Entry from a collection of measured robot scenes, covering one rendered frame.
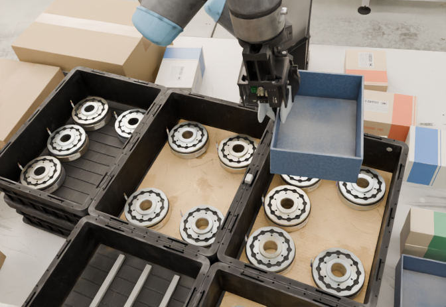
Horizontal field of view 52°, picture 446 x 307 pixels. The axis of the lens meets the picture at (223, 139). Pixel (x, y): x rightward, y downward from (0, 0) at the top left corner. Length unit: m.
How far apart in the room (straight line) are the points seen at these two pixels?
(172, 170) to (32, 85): 0.54
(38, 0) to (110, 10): 2.10
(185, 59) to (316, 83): 0.67
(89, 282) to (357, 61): 0.99
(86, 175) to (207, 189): 0.32
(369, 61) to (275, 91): 0.82
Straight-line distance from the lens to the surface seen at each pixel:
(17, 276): 1.29
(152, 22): 0.71
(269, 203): 1.03
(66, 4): 1.69
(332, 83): 0.91
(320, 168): 0.79
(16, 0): 3.74
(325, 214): 1.05
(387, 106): 1.36
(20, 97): 1.45
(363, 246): 1.03
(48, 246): 1.29
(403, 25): 2.98
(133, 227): 0.96
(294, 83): 0.77
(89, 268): 1.07
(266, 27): 0.64
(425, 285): 1.16
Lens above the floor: 1.74
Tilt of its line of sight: 50 degrees down
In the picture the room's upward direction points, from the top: 8 degrees counter-clockwise
